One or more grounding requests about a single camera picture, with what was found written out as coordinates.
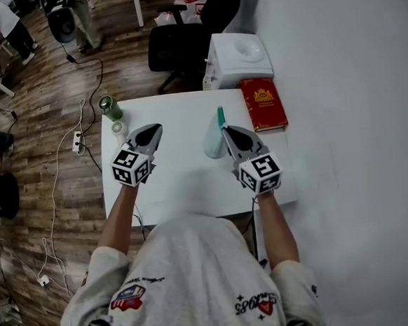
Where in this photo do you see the black office chair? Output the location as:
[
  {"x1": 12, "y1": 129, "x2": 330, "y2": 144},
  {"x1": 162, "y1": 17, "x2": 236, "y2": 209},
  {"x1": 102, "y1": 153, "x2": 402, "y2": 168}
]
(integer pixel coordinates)
[{"x1": 143, "y1": 0, "x2": 257, "y2": 96}]

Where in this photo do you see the person's left forearm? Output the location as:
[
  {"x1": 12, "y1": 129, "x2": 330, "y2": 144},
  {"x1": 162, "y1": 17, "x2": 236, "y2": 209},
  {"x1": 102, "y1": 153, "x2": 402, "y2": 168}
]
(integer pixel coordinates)
[{"x1": 93, "y1": 183, "x2": 145, "y2": 258}]

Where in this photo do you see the white cable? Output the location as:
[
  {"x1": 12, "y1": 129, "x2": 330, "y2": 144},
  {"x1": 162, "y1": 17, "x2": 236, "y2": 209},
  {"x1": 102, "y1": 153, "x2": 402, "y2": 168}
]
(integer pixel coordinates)
[{"x1": 23, "y1": 98, "x2": 102, "y2": 299}]

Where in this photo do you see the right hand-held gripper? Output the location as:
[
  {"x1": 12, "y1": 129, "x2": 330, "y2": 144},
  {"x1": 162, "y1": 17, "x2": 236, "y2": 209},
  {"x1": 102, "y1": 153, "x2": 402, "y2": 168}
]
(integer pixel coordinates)
[{"x1": 222, "y1": 121, "x2": 286, "y2": 198}]

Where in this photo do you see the green drink tumbler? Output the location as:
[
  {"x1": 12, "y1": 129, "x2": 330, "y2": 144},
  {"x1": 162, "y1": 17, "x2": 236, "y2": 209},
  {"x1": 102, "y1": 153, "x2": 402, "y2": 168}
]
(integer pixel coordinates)
[{"x1": 97, "y1": 93, "x2": 124, "y2": 123}]

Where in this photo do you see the black round speaker unit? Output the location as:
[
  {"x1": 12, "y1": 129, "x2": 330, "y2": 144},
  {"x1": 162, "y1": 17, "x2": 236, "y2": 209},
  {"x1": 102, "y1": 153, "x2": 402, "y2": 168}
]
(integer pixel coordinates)
[{"x1": 46, "y1": 6, "x2": 78, "y2": 45}]

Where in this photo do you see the white handheld fan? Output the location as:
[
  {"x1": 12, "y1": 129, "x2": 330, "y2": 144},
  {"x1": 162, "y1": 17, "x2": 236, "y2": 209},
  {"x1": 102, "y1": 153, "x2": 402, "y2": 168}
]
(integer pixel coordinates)
[{"x1": 110, "y1": 119, "x2": 129, "y2": 148}]

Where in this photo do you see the person's right forearm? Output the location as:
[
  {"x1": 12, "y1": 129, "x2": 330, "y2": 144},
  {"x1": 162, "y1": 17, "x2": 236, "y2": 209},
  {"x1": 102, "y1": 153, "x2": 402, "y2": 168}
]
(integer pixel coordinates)
[{"x1": 255, "y1": 189, "x2": 301, "y2": 270}]

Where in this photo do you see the red hardcover book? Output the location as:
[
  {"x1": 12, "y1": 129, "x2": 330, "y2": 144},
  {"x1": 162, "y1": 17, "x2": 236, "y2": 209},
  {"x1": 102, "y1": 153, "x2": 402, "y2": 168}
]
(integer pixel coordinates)
[{"x1": 238, "y1": 76, "x2": 290, "y2": 134}]

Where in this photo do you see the wooden table with white legs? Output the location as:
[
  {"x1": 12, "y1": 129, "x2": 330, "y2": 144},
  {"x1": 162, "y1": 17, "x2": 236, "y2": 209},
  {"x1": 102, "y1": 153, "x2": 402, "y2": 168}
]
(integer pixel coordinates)
[{"x1": 131, "y1": 0, "x2": 151, "y2": 29}]

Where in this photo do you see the white power strip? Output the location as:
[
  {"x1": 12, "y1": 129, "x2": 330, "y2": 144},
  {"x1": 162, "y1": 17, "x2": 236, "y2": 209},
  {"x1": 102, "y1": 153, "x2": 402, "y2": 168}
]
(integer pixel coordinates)
[{"x1": 70, "y1": 130, "x2": 86, "y2": 154}]

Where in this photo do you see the person's white printed t-shirt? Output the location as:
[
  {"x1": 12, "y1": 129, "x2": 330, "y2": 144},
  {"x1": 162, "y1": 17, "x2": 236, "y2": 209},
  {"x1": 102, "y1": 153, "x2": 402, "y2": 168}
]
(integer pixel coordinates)
[{"x1": 50, "y1": 204, "x2": 329, "y2": 326}]

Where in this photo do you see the clear plastic bag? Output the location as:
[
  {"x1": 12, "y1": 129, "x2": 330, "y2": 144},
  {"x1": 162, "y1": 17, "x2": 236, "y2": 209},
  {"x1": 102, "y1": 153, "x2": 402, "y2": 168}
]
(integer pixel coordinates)
[{"x1": 199, "y1": 105, "x2": 231, "y2": 162}]

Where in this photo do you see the black stool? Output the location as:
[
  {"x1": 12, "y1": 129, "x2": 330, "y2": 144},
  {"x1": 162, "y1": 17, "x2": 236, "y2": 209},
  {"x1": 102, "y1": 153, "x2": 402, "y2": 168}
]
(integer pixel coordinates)
[{"x1": 0, "y1": 168, "x2": 22, "y2": 221}]

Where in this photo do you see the white box with round recess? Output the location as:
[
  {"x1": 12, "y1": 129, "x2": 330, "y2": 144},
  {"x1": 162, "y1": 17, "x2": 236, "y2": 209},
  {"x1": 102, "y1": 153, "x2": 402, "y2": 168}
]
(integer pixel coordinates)
[{"x1": 203, "y1": 29, "x2": 275, "y2": 91}]

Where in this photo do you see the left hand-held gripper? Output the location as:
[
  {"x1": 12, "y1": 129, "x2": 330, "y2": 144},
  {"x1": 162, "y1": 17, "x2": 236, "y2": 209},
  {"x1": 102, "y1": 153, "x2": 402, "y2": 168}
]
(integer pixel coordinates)
[{"x1": 108, "y1": 122, "x2": 168, "y2": 190}]

